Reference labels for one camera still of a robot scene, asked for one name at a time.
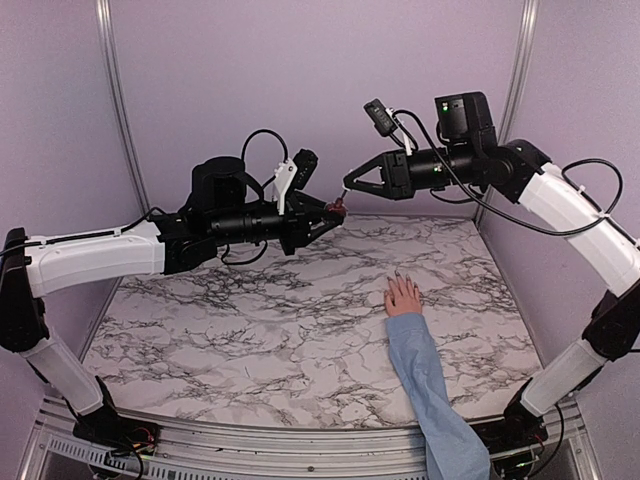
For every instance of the forearm in blue sleeve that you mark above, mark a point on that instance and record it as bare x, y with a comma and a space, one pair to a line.
452, 448

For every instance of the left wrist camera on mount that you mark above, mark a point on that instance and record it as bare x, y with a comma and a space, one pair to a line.
292, 174

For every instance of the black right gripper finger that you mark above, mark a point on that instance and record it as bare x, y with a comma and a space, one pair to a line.
379, 190
372, 172

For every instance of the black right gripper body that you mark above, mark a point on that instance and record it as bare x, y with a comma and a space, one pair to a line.
401, 174

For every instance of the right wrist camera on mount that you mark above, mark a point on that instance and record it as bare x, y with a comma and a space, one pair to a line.
387, 127

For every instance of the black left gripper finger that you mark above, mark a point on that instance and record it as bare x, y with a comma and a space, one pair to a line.
307, 204
312, 227

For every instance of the aluminium front frame rail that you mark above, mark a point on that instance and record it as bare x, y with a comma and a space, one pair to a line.
201, 450

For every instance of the person's hand with painted nails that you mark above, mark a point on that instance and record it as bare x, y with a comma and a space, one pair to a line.
402, 296

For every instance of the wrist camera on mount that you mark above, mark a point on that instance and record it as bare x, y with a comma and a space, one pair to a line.
292, 174
387, 127

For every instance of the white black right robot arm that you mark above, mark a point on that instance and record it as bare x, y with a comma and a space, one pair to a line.
469, 155

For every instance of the dark red nail polish bottle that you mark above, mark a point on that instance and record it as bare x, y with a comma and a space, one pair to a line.
337, 207

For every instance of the aluminium corner post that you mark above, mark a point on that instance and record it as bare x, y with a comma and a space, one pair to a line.
109, 51
520, 68

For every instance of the aluminium corner post left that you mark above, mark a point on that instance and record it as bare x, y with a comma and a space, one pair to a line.
109, 51

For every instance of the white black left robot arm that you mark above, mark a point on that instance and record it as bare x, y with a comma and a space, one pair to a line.
226, 206

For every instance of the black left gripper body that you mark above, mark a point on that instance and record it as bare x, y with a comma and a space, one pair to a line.
294, 225

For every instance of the aluminium corner post right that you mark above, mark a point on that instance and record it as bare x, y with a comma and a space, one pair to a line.
520, 68

